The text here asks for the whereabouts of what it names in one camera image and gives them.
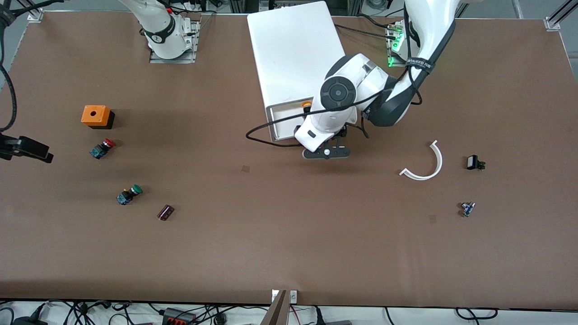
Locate red push button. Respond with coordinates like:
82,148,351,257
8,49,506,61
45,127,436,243
89,138,117,159

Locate orange button box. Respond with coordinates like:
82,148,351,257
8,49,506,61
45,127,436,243
81,105,116,130

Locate green push button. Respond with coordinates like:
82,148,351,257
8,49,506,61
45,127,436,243
116,184,144,206

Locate white curved plastic piece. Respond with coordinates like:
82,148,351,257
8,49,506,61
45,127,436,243
399,140,443,181

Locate black power strip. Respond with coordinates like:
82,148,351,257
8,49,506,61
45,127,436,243
163,307,198,325

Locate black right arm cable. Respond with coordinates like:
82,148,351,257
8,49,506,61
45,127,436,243
0,0,55,134

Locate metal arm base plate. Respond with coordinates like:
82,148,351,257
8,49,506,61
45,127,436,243
149,20,200,64
387,25,409,68

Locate black base power cable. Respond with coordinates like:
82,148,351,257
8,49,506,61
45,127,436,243
333,23,399,40

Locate brown camera post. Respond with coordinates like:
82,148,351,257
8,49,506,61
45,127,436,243
261,290,289,325

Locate black looped floor cable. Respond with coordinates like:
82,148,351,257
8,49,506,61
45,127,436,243
455,307,499,320

